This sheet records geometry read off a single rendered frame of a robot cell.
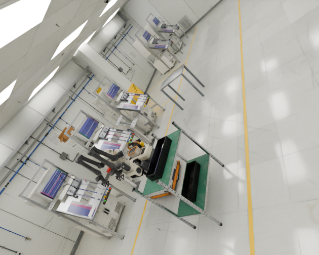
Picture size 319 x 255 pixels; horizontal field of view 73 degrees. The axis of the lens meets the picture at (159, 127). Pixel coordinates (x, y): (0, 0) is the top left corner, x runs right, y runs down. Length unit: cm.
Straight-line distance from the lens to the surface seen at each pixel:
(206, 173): 300
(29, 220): 594
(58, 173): 463
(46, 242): 602
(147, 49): 881
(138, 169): 364
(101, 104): 610
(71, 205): 447
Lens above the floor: 224
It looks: 22 degrees down
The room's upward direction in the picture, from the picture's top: 51 degrees counter-clockwise
